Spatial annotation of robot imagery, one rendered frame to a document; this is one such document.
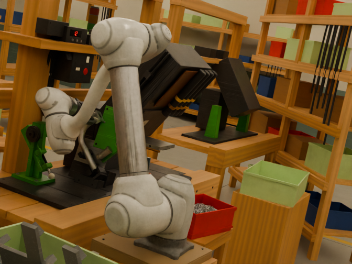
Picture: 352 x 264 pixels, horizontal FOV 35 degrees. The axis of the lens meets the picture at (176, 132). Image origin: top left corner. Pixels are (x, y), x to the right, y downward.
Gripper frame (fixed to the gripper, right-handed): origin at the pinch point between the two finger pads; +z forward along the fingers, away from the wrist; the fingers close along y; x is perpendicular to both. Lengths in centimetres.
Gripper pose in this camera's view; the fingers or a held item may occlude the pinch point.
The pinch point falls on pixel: (94, 117)
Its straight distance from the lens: 273.2
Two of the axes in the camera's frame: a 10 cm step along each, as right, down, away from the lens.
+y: -3.9, -8.5, 3.5
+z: 4.0, 1.9, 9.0
